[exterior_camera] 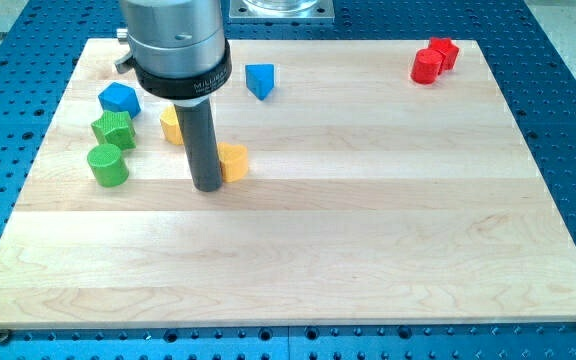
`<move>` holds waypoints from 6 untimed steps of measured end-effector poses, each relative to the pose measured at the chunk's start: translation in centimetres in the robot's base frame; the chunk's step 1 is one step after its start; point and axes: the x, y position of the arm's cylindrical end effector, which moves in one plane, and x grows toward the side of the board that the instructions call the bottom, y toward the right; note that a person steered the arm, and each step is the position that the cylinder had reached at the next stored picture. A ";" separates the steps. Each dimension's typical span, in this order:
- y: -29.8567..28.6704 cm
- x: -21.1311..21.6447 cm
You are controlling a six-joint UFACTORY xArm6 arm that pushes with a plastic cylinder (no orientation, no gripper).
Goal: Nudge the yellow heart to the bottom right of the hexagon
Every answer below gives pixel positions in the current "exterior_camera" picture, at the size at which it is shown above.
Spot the blue triangle block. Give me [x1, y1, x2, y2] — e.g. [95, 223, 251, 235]
[245, 64, 275, 101]

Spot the green cylinder block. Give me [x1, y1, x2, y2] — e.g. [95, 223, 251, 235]
[87, 143, 129, 187]

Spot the light wooden board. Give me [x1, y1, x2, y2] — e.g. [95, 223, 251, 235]
[0, 39, 576, 329]

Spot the yellow hexagon block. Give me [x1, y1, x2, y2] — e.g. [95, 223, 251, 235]
[159, 105, 184, 145]

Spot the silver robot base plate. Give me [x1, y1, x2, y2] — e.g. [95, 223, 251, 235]
[228, 0, 335, 24]

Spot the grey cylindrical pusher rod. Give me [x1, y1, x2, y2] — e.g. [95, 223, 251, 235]
[174, 97, 222, 192]

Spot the red star block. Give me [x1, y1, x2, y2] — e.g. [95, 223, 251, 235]
[428, 37, 459, 71]

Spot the left board clamp screw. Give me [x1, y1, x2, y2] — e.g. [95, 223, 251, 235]
[0, 329, 12, 344]

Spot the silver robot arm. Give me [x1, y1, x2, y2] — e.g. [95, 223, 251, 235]
[115, 0, 232, 192]

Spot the blue cube block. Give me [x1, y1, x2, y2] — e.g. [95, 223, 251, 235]
[98, 82, 141, 118]

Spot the red cylinder block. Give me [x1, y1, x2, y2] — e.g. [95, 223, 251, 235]
[410, 48, 444, 84]

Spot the green star block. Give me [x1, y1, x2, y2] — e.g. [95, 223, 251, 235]
[91, 110, 136, 150]

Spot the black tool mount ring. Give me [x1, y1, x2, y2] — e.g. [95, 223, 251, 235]
[132, 40, 232, 100]

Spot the yellow heart block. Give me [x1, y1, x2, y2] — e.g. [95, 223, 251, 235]
[217, 142, 249, 182]

